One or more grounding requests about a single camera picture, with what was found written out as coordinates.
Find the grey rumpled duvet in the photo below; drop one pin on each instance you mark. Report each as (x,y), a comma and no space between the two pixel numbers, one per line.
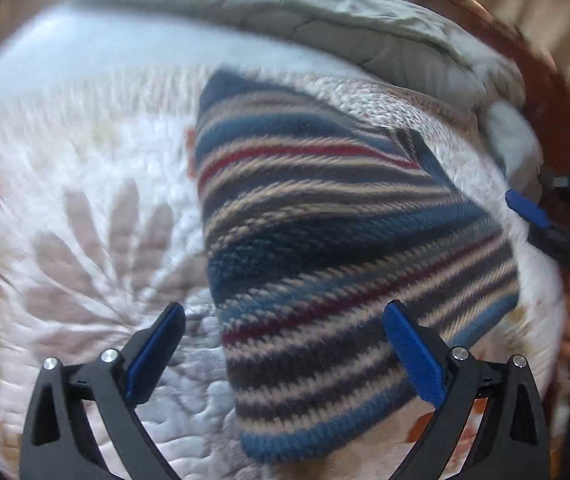
(401,43)

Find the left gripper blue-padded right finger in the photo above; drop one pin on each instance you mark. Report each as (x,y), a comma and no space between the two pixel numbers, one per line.
(512,439)

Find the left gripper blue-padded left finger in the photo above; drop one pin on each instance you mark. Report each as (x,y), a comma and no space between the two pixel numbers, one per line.
(58,441)

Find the striped knitted sweater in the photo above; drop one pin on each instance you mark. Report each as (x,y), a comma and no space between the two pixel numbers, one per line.
(313,222)

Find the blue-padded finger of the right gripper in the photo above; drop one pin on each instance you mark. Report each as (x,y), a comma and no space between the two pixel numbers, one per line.
(528,210)

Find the dark wooden headboard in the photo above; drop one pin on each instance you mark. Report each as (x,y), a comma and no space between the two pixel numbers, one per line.
(547,105)

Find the white floral quilted bedspread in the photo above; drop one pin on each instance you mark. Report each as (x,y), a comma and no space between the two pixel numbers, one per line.
(100,228)

